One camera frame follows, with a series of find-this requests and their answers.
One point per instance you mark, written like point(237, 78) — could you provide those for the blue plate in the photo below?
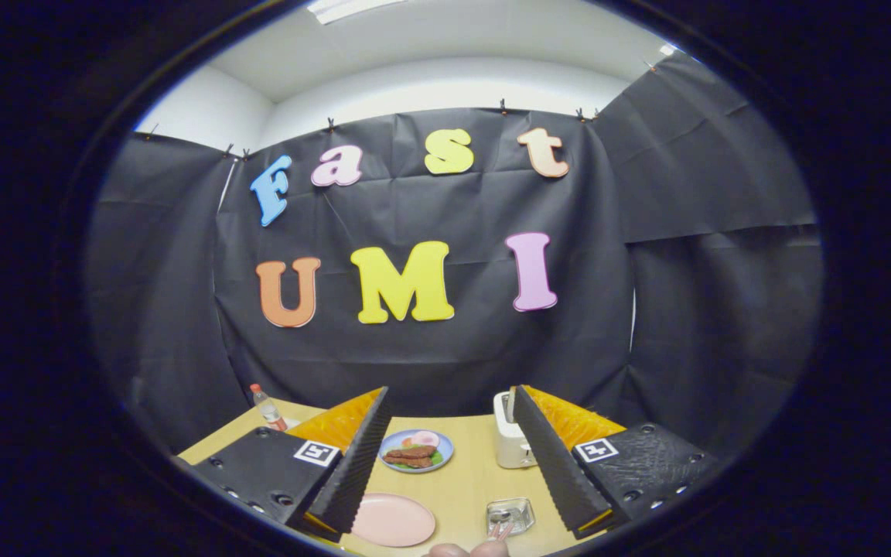
point(447, 452)

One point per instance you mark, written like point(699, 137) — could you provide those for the clear water bottle red label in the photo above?
point(269, 410)

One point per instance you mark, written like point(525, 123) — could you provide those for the white toaster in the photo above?
point(509, 441)

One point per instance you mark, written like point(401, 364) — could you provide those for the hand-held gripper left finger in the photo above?
point(345, 480)

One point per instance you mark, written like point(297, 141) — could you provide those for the pink plate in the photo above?
point(395, 520)

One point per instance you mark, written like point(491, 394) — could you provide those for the brown meat patty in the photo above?
point(407, 461)
point(413, 451)

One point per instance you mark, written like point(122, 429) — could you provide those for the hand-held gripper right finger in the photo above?
point(558, 480)

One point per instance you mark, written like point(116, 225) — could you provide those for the ceiling light panel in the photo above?
point(353, 9)

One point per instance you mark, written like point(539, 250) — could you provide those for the pink ham slice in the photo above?
point(426, 439)

